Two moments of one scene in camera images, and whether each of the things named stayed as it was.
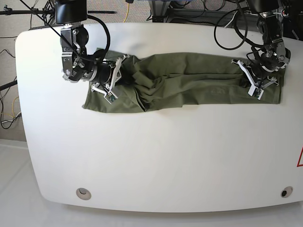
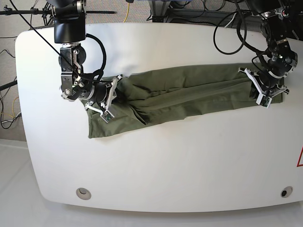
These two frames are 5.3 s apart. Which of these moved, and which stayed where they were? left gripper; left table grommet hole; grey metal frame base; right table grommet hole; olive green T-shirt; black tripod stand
Moved: left gripper; olive green T-shirt
Stayed: left table grommet hole; black tripod stand; right table grommet hole; grey metal frame base
